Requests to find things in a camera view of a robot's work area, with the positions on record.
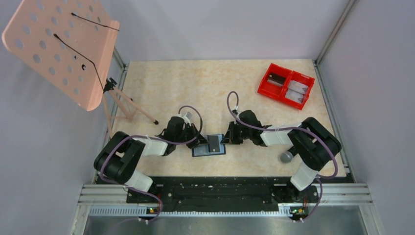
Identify red double bin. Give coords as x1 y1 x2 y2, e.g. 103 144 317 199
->
257 63 315 110

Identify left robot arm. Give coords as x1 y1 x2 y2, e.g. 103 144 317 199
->
93 115 208 202

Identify pink music stand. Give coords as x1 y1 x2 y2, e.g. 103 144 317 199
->
1 0 159 137

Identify black microphone grey head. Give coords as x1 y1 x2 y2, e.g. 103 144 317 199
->
279 149 297 164

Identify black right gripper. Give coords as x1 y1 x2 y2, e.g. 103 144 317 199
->
221 121 253 144

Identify black credit card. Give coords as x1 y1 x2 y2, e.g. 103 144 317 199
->
267 73 286 87
207 135 220 153

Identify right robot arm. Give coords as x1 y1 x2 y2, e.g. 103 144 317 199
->
221 110 342 202

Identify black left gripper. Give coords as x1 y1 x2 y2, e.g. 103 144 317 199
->
175 122 209 148

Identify blue leather card holder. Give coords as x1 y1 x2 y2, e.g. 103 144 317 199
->
191 134 226 158

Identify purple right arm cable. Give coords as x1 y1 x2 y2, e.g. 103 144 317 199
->
226 91 339 222

